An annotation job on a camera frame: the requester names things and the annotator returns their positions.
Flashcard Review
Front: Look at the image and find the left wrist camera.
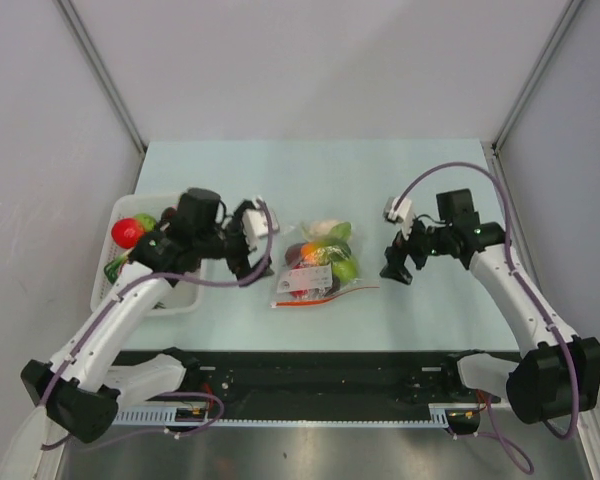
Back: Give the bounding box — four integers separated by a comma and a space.
241, 196, 280, 251

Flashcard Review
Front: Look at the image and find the white cauliflower toy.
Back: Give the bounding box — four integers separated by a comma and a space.
303, 220, 340, 239

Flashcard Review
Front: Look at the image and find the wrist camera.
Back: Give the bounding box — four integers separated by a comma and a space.
383, 197, 416, 240
241, 196, 280, 251

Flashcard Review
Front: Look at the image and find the dark mangosteen toy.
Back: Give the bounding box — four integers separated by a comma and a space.
326, 277, 346, 296

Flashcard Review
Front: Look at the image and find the white cable duct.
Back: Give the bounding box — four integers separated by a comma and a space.
113, 405, 449, 429

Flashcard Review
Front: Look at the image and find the clear zip top bag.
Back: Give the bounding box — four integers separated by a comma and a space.
270, 219, 379, 308

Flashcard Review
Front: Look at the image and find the green squash toy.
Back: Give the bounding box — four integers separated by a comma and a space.
133, 213, 158, 232

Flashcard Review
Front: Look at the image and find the dark red apple toy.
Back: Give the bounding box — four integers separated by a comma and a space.
284, 243, 304, 267

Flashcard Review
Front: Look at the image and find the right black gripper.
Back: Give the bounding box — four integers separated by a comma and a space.
380, 212, 453, 285

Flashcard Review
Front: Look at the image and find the red bell pepper toy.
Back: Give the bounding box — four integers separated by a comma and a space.
290, 288, 326, 302

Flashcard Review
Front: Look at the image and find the green red mango toy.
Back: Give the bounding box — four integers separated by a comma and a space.
300, 242, 352, 266

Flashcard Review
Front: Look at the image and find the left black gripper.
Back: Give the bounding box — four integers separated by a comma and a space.
195, 200, 274, 285

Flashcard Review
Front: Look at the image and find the right aluminium frame post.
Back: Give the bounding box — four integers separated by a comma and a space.
494, 0, 585, 149

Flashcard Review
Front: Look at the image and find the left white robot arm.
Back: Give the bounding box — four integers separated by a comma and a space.
20, 188, 279, 444

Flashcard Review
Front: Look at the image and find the aluminium frame post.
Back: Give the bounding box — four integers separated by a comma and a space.
53, 0, 148, 159
494, 0, 585, 149

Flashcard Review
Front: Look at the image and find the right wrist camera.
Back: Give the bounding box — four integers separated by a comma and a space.
383, 197, 416, 240

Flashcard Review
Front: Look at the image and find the purple cable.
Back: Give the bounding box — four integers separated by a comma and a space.
34, 199, 274, 451
394, 161, 581, 475

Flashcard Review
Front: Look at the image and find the green apple toy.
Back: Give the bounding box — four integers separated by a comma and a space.
331, 259, 358, 285

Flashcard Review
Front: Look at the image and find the red tomato toy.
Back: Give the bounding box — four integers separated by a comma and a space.
110, 217, 145, 249

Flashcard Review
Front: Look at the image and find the white plastic food tray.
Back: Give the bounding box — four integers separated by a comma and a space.
90, 193, 204, 317

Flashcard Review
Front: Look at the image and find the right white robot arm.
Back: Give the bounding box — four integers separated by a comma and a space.
380, 189, 600, 424

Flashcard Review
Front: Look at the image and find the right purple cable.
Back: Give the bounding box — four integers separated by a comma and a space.
394, 161, 581, 475

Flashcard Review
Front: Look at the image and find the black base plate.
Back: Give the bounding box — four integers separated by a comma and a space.
114, 350, 502, 422

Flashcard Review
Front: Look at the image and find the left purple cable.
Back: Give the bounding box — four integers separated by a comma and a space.
34, 199, 274, 451

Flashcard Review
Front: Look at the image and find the left aluminium frame post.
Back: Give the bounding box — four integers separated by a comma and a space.
53, 0, 148, 159

